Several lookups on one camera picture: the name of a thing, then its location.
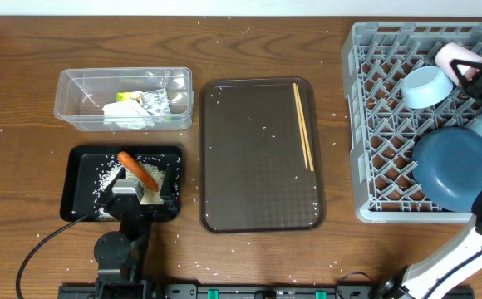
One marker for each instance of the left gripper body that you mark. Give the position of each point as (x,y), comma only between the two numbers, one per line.
(154,214)

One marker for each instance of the pink plastic cup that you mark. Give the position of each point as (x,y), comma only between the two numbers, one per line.
(452,51)

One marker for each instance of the pile of rice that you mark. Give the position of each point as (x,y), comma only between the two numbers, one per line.
(117,171)

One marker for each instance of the light blue bowl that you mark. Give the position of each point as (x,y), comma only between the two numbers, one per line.
(425,87)

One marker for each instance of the orange carrot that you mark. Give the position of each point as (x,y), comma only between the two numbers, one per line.
(128,162)

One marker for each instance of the dark blue plate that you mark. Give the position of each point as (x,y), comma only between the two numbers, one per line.
(449,167)

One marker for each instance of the white tissue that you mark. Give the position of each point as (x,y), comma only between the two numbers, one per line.
(127,115)

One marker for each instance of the silver foil snack wrapper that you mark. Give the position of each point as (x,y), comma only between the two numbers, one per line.
(155,102)

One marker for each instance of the wooden chopstick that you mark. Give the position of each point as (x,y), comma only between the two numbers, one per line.
(307,142)
(297,104)

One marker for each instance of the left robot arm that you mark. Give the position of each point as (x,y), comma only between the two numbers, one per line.
(121,254)

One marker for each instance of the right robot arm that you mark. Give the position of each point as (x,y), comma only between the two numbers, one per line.
(461,257)

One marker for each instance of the black waste tray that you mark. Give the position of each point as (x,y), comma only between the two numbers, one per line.
(87,163)

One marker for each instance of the grey dishwasher rack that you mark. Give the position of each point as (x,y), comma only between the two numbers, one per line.
(376,56)

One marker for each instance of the dark brown serving tray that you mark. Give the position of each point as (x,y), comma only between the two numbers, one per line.
(252,173)

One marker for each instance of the clear plastic bin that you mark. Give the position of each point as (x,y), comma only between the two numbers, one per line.
(82,93)

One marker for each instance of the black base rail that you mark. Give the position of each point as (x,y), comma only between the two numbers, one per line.
(190,291)

